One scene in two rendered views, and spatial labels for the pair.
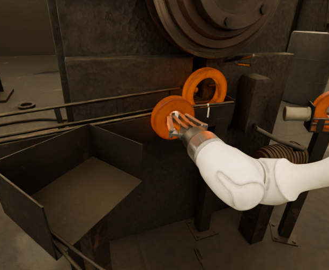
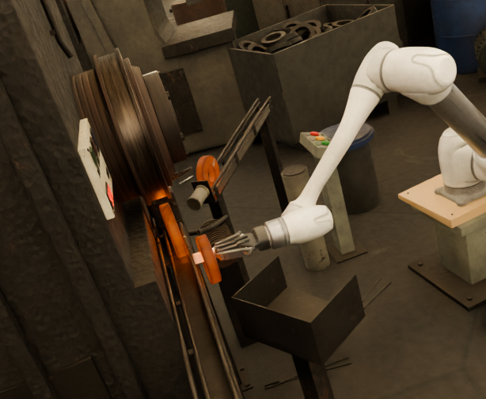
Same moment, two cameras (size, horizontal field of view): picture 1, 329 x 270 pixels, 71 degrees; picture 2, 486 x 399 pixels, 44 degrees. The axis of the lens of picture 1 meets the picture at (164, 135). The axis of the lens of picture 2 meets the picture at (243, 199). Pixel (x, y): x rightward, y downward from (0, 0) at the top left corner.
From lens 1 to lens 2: 1.59 m
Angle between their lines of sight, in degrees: 66
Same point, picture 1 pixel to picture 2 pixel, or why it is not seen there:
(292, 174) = (308, 200)
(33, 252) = not seen: outside the picture
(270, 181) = not seen: hidden behind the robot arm
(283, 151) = (222, 231)
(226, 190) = (327, 222)
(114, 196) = (306, 299)
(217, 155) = (301, 216)
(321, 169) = (317, 183)
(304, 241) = not seen: hidden behind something
